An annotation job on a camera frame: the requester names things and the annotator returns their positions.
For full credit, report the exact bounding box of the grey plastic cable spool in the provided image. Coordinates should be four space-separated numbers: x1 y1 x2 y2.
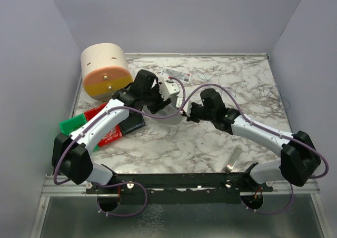
156 95 185 125

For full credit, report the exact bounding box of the thin blue wire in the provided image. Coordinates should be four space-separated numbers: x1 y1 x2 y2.
196 69 293 110

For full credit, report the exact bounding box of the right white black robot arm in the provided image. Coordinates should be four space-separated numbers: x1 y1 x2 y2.
183 88 321 186

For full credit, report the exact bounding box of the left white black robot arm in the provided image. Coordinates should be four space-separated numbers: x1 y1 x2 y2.
52 70 174 185

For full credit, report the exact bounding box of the black plastic bin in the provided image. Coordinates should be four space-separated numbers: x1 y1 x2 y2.
119 114 146 135

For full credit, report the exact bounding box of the packaged protractor ruler set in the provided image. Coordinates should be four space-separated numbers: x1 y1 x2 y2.
161 68 192 84

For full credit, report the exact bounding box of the grey metal clip tool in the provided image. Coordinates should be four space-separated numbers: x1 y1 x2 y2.
222 146 242 174

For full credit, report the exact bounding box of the beige layered cylinder model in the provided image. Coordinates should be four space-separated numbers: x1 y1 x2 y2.
80 43 133 101

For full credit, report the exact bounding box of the red plastic bin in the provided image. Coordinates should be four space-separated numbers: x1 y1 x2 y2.
84 103 123 150

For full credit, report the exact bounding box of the green plastic bin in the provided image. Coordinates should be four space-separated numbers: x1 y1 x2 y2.
59 113 94 135

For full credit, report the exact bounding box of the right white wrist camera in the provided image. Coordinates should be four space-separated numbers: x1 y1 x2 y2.
181 100 192 117

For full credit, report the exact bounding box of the white coiled wire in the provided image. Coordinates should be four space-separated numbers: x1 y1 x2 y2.
104 127 121 143

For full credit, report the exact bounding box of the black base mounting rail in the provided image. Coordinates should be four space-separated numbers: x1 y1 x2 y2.
86 172 273 205

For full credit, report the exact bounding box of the aluminium extrusion frame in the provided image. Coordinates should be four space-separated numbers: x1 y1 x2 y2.
41 175 321 197

